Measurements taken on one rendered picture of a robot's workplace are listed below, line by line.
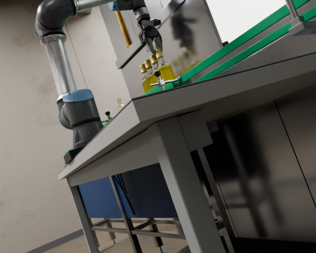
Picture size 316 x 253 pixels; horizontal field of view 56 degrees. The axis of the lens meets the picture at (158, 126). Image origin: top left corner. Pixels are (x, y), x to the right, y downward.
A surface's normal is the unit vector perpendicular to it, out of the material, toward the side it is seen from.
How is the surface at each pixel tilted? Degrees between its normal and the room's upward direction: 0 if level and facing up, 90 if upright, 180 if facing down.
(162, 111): 90
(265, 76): 90
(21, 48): 90
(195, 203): 90
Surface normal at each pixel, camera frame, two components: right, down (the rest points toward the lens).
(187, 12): -0.80, 0.23
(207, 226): 0.37, -0.22
